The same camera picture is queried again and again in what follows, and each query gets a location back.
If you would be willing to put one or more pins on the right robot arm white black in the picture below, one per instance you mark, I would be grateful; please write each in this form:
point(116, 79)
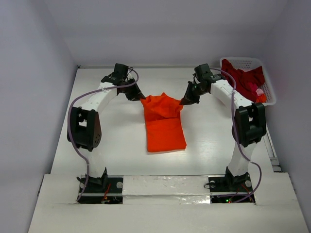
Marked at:
point(248, 124)

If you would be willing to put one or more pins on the metal rail at table edge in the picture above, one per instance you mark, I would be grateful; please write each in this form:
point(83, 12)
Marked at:
point(272, 154)

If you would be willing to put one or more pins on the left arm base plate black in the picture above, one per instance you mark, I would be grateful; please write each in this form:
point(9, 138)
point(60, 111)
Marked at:
point(96, 194)

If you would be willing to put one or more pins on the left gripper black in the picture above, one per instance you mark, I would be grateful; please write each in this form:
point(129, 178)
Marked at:
point(136, 95)

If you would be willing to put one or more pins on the dark red t shirt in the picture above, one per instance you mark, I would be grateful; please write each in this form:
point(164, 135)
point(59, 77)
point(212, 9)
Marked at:
point(242, 79)

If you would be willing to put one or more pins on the pink cloth in basket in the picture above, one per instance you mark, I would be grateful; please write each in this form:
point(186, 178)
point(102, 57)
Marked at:
point(255, 90)

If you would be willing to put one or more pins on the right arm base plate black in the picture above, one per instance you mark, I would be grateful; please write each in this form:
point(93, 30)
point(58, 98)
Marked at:
point(224, 190)

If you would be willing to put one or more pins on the orange t shirt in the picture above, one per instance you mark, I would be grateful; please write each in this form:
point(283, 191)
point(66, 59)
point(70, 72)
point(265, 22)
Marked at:
point(162, 115)

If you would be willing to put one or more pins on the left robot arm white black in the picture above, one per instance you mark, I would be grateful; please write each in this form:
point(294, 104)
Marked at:
point(83, 120)

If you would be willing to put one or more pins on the small orange cloth in basket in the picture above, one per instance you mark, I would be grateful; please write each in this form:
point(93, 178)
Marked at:
point(261, 98)

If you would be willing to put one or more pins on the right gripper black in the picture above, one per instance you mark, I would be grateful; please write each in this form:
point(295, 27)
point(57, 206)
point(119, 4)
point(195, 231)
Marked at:
point(190, 94)

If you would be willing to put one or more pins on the white plastic basket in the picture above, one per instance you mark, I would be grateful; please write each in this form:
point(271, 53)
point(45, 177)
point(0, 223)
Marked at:
point(247, 64)

